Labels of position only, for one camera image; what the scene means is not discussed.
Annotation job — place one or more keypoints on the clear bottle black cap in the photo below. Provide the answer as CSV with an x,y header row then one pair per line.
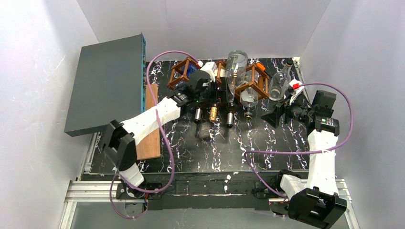
x,y
279,82

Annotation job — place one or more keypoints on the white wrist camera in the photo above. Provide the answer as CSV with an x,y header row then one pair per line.
x,y
295,88
210,67

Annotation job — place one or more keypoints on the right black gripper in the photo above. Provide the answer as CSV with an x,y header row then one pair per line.
x,y
283,113

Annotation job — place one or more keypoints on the dark bottle gold cap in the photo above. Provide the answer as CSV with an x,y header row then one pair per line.
x,y
214,112

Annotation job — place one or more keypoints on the dark bottle silver cap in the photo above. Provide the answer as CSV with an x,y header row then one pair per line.
x,y
198,115

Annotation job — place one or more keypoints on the clear square bottle dark cap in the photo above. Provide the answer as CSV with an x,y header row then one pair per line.
x,y
248,96

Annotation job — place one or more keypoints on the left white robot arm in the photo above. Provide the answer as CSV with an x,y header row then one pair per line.
x,y
120,139

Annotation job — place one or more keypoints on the dark grey box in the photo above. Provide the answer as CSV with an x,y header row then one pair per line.
x,y
109,85

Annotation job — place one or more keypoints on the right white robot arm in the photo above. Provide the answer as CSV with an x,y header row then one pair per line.
x,y
316,202

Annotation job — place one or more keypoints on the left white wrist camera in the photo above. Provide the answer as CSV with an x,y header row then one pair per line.
x,y
210,67

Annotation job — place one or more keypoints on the blue square glass bottle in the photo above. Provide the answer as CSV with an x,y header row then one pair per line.
x,y
180,73

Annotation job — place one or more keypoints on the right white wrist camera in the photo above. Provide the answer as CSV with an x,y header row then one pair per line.
x,y
295,88

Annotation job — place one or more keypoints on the brown wooden board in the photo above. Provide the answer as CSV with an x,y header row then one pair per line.
x,y
149,147

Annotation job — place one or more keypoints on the dark bottle grey cap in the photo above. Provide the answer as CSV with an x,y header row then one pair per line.
x,y
231,109

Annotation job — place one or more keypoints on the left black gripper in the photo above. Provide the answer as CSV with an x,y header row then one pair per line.
x,y
218,93

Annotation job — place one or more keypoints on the clear bottle white neck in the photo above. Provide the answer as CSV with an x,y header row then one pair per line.
x,y
234,72

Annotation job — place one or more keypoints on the brown wooden wine rack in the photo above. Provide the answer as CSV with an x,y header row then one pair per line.
x,y
259,83

